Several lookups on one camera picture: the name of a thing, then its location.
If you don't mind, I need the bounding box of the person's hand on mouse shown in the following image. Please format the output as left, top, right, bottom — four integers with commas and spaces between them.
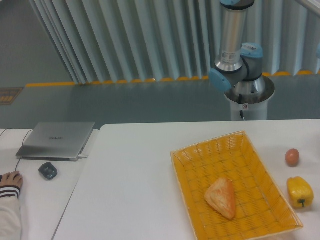
0, 171, 24, 193

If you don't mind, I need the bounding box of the black mouse cable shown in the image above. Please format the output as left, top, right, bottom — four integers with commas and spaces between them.
0, 128, 35, 173

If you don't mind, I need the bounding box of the yellow wicker basket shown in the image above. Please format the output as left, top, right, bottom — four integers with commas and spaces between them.
171, 131, 303, 240

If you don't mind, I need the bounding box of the yellow bell pepper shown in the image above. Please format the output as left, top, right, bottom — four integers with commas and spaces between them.
286, 176, 314, 209

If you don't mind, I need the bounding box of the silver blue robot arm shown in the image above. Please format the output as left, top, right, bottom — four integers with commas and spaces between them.
208, 0, 320, 92

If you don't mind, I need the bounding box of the white laptop plug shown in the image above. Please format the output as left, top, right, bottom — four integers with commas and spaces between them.
78, 155, 89, 159

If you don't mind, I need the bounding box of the folding partition screen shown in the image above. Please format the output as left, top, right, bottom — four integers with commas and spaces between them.
31, 0, 320, 85

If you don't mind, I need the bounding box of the black pedestal cable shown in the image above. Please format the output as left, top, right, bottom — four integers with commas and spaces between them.
238, 94, 246, 122

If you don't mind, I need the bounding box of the brown egg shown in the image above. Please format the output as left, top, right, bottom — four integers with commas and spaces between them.
285, 148, 300, 167

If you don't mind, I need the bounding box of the silver closed laptop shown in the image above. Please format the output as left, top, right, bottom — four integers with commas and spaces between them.
16, 122, 95, 161

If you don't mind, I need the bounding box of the white sleeved forearm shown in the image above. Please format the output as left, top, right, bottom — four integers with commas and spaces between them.
0, 185, 22, 240

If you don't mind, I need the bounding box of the triangular puff pastry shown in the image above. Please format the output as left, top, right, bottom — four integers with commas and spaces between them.
204, 177, 236, 220

